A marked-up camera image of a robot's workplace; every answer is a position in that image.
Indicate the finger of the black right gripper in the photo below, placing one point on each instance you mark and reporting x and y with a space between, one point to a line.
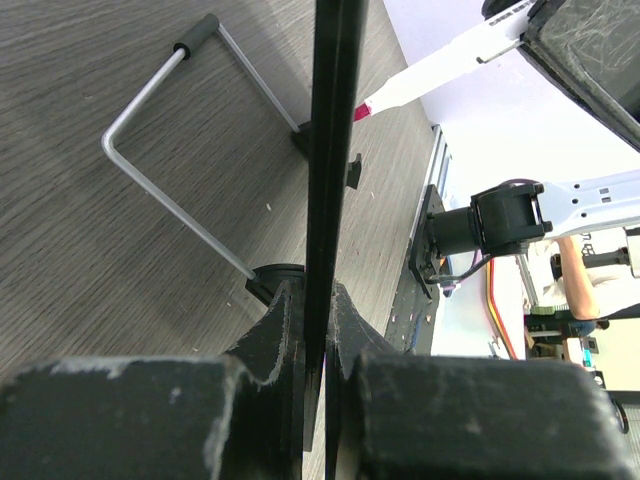
590 50

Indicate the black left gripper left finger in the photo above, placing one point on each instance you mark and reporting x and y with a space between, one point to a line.
237 415

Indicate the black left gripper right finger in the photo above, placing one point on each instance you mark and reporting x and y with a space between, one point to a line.
391 415

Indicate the pink capped white marker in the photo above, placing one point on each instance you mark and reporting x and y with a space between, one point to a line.
468 51

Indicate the white whiteboard black frame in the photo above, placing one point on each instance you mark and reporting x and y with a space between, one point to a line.
338 38

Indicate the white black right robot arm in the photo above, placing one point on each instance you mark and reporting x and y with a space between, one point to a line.
502 220

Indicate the person in background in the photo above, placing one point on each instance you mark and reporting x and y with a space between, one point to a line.
590 294

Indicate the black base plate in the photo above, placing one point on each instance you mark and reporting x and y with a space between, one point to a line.
412 320

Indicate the metal wire whiteboard stand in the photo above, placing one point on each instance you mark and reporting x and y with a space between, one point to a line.
207 140

